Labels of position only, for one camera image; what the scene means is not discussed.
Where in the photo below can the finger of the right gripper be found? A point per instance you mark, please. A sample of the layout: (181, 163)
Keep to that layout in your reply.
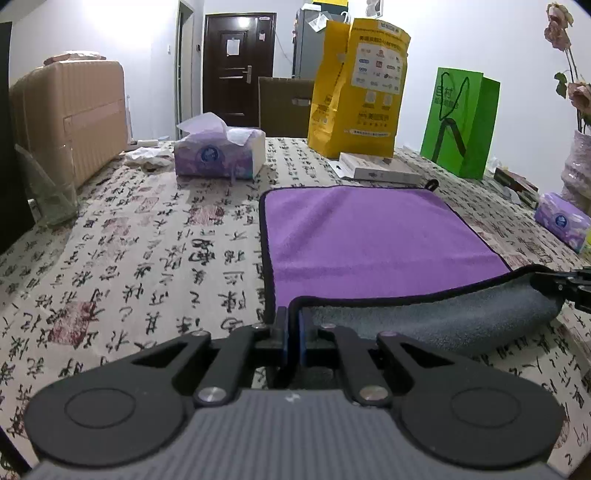
(574, 286)

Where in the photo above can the white textured vase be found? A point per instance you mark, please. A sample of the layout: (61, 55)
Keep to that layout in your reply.
(576, 175)

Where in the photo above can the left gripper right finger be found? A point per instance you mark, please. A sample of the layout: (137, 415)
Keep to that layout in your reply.
(451, 408)

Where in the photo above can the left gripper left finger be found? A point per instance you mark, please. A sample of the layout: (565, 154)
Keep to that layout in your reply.
(129, 409)

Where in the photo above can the crumpled white tissue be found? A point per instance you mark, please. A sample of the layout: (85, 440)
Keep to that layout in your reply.
(149, 157)

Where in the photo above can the white flat box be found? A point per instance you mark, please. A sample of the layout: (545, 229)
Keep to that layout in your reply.
(358, 167)

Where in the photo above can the beige suitcase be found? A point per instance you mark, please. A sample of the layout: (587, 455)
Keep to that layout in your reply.
(71, 116)

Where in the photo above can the purple and grey towel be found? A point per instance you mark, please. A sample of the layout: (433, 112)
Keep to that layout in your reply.
(401, 260)

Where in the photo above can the wall picture frame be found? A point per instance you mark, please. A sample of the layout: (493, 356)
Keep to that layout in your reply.
(374, 8)

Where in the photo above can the brown cardboard box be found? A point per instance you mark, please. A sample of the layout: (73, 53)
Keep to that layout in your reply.
(285, 106)

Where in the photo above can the dark brown door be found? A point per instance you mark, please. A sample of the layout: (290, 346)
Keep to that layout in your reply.
(238, 50)

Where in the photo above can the green paper bag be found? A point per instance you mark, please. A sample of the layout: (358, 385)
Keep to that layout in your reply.
(461, 122)

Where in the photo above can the small purple tissue pack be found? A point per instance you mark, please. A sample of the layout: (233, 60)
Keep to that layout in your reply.
(564, 220)

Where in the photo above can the yellow paper bag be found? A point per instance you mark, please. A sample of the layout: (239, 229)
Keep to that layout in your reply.
(358, 91)

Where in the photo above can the calligraphy print tablecloth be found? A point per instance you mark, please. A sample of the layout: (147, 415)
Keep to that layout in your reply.
(150, 257)

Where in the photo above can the dried pink flowers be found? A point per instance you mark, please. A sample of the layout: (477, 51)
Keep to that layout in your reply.
(571, 85)

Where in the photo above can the clear drinking glass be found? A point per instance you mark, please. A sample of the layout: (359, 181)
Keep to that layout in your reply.
(50, 178)

